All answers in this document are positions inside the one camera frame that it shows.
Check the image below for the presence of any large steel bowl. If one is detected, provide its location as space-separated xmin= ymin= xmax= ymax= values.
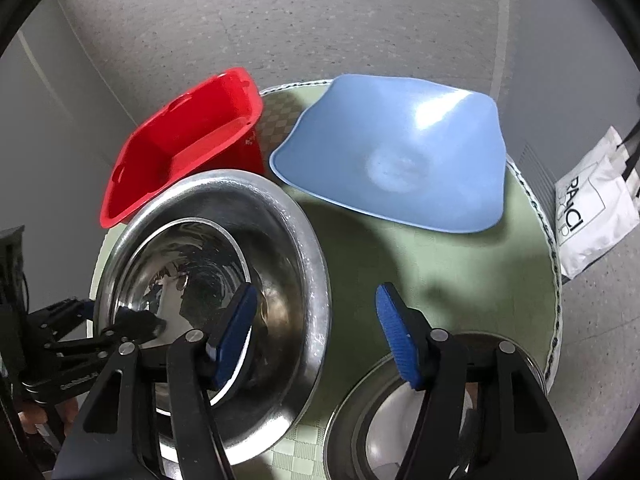
xmin=93 ymin=169 xmax=332 ymax=466

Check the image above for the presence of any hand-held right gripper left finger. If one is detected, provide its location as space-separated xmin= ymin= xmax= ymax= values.
xmin=51 ymin=284 xmax=259 ymax=480

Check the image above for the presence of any green checkered tablecloth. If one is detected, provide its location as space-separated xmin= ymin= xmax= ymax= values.
xmin=87 ymin=79 xmax=564 ymax=480

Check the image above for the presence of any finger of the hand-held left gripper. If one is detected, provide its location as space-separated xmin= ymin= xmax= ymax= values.
xmin=44 ymin=308 xmax=168 ymax=362
xmin=27 ymin=298 xmax=97 ymax=347

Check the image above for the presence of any person's left hand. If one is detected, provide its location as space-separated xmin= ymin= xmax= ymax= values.
xmin=17 ymin=397 xmax=78 ymax=435

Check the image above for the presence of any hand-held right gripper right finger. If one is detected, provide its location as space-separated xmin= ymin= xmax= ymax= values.
xmin=375 ymin=283 xmax=583 ymax=480

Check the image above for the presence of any small steel bowl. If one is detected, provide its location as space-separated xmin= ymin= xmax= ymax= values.
xmin=322 ymin=332 xmax=548 ymax=480

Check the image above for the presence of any blue plastic bowl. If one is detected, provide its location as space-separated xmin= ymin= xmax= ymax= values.
xmin=269 ymin=74 xmax=507 ymax=234

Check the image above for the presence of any red plastic basin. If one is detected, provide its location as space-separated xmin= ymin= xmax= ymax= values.
xmin=99 ymin=67 xmax=266 ymax=229

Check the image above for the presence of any white paper bag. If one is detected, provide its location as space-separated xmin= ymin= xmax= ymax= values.
xmin=554 ymin=126 xmax=640 ymax=279

